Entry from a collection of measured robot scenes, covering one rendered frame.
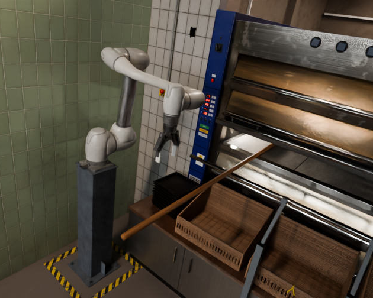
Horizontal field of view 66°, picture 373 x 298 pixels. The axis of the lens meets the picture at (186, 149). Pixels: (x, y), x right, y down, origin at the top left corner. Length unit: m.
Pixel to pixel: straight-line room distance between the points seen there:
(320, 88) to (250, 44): 0.57
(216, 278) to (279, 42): 1.64
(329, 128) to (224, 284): 1.24
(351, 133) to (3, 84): 2.15
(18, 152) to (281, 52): 1.90
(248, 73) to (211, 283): 1.51
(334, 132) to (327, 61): 0.44
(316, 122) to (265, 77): 0.46
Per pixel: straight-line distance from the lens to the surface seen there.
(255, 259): 1.84
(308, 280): 2.27
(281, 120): 2.10
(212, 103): 2.30
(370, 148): 2.02
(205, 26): 2.37
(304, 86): 2.03
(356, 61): 1.98
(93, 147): 2.06
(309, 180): 2.16
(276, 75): 2.10
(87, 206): 2.29
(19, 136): 2.26
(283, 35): 2.09
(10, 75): 2.12
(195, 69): 2.41
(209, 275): 2.20
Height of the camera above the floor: 2.04
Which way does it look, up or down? 24 degrees down
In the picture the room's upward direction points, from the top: 9 degrees clockwise
